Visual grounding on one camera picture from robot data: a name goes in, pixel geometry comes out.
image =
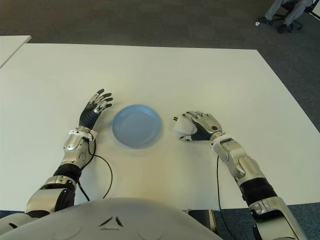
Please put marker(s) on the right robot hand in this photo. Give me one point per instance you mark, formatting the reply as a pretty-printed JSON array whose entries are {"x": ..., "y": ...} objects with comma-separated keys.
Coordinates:
[{"x": 208, "y": 125}]

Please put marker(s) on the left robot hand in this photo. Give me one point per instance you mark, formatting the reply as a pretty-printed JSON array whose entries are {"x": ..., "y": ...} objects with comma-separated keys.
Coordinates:
[{"x": 87, "y": 116}]

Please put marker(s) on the white charger plug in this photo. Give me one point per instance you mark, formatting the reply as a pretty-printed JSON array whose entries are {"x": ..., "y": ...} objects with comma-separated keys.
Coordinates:
[{"x": 183, "y": 126}]

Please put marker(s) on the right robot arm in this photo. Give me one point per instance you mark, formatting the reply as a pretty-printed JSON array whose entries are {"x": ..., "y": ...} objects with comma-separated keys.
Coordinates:
[{"x": 245, "y": 170}]

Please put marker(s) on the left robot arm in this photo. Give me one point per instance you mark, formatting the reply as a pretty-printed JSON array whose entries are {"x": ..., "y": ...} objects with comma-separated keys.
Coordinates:
[{"x": 72, "y": 152}]

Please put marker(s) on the blue round plate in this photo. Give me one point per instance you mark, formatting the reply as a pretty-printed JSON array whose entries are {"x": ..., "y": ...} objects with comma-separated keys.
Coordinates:
[{"x": 137, "y": 126}]

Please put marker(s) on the white side table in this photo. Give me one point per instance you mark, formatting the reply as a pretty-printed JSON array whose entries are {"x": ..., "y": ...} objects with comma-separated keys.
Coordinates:
[{"x": 11, "y": 48}]

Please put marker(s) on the grey robot torso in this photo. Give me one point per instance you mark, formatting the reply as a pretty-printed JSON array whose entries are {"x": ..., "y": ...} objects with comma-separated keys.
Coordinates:
[{"x": 112, "y": 222}]

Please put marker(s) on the black office chair base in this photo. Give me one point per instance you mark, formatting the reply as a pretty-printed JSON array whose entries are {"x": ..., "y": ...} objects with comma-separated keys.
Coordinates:
[{"x": 280, "y": 15}]

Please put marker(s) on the seated person legs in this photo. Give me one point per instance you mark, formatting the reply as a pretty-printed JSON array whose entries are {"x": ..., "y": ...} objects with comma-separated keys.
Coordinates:
[{"x": 291, "y": 11}]

